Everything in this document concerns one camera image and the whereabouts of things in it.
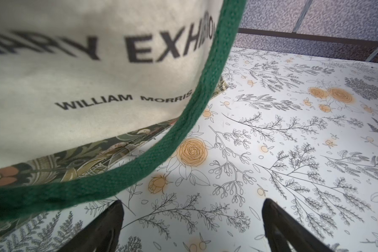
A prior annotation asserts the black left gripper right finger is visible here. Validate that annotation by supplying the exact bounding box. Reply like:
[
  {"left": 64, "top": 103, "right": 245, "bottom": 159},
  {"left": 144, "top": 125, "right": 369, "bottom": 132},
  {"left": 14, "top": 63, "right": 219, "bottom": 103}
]
[{"left": 262, "top": 198, "right": 331, "bottom": 252}]

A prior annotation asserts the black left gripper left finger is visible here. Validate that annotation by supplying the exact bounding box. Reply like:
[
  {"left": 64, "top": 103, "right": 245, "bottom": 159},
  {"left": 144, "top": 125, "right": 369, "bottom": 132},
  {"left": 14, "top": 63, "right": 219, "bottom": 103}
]
[{"left": 59, "top": 200, "right": 125, "bottom": 252}]

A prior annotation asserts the cream canvas tote bag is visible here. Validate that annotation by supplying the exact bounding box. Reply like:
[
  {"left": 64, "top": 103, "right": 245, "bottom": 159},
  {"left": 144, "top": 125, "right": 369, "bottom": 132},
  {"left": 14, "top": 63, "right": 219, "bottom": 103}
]
[{"left": 0, "top": 0, "right": 248, "bottom": 246}]

